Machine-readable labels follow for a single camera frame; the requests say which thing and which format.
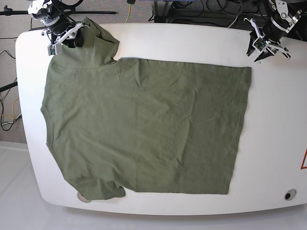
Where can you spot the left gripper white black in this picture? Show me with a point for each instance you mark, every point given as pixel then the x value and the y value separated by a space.
pixel 272 32

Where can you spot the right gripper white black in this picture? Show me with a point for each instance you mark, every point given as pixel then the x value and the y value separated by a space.
pixel 64 32

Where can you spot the olive green T-shirt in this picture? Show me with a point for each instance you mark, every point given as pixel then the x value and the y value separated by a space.
pixel 139 124

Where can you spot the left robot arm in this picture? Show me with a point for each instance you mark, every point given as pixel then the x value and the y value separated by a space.
pixel 287 13

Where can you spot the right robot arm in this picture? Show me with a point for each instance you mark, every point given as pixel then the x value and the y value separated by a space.
pixel 55 15

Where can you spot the black stand leg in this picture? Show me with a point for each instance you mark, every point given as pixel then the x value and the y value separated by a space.
pixel 8 86

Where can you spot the red triangle sticker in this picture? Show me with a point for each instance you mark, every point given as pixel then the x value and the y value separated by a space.
pixel 304 162

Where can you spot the right table grommet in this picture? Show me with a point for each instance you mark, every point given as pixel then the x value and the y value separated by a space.
pixel 290 194

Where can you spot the table grommet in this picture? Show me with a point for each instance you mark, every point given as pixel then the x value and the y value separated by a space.
pixel 290 194
pixel 82 198

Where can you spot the left table grommet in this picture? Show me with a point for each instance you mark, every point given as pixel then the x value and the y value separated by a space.
pixel 82 198

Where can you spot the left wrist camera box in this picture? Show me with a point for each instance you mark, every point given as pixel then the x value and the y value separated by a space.
pixel 259 44

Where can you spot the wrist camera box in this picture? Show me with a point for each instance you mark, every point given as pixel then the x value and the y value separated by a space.
pixel 259 44
pixel 54 49

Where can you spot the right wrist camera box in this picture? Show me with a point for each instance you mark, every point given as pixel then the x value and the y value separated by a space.
pixel 54 49

